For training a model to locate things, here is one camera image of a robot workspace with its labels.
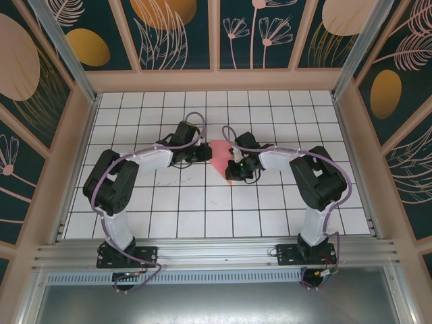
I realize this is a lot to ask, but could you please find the pink cloth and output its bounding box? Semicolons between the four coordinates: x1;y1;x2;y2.
209;139;238;186

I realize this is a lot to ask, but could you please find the grey metal sheet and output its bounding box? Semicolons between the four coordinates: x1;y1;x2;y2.
33;266;406;324

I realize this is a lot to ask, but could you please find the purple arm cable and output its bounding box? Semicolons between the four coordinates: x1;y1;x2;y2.
91;112;207;295
221;125;354;292

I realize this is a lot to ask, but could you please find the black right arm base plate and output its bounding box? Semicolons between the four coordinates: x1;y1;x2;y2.
275;243;338;267

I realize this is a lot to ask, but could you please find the aluminium frame post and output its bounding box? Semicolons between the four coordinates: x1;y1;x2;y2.
330;0;396;99
28;0;102;105

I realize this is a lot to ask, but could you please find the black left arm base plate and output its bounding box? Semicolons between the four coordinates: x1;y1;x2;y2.
97;245;159;269

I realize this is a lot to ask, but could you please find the aluminium mounting rail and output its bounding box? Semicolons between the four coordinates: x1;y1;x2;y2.
32;238;404;273

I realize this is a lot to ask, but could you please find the slotted grey cable duct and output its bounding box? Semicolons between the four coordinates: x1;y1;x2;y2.
45;271;304;285

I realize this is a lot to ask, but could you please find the thin black right gripper cable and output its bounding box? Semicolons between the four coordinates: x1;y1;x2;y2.
242;167;261;185

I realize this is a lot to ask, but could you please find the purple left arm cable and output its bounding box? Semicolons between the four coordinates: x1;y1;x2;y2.
91;112;207;295

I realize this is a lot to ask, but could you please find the aluminium table edge strip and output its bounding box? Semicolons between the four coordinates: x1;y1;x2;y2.
330;93;384;239
50;94;103;244

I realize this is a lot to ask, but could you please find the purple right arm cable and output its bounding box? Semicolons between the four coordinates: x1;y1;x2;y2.
221;125;354;292

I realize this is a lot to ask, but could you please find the green circuit board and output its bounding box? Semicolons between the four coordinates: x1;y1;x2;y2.
315;268;339;281

